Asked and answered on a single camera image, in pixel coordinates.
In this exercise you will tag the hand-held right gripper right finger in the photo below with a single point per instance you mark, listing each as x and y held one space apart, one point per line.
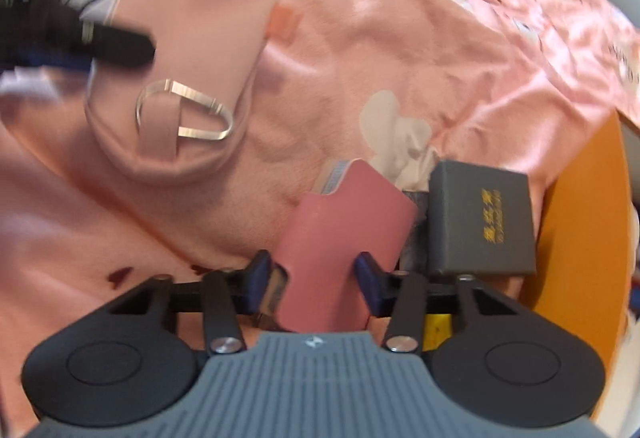
367 280

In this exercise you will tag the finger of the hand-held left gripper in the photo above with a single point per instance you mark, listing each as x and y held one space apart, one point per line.
117 46

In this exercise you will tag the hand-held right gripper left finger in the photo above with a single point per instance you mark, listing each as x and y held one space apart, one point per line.
261 279

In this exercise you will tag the dark grey gold-print box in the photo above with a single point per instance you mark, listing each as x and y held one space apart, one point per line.
480 218

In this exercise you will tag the card deck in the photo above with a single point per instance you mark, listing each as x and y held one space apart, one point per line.
334 178

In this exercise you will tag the yellow tape measure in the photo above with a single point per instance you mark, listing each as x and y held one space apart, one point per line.
436 325

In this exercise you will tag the pink printed blanket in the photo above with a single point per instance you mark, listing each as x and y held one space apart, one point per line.
380 48

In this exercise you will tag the orange cardboard box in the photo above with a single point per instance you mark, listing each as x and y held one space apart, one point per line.
585 238

